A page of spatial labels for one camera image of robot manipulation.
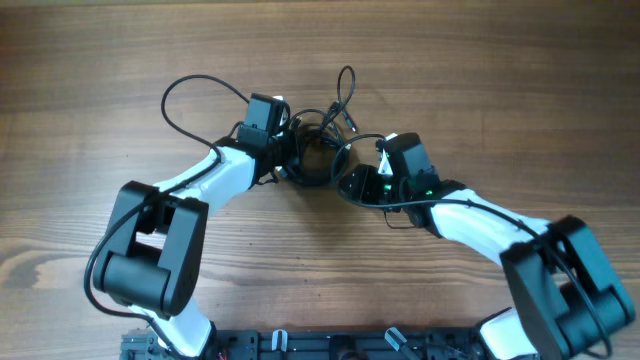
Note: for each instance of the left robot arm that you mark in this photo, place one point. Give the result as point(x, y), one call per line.
point(149, 258)

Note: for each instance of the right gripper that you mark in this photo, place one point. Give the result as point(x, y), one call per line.
point(357, 181)

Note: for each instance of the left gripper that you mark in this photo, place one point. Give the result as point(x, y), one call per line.
point(293, 156)

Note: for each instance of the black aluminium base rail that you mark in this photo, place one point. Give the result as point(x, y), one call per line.
point(445, 343)

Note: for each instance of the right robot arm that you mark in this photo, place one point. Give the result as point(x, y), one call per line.
point(566, 295)

